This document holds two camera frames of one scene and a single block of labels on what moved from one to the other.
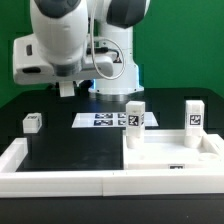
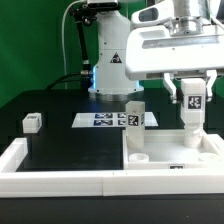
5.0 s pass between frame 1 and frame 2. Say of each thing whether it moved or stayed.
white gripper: moved
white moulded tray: stayed
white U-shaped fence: stayed
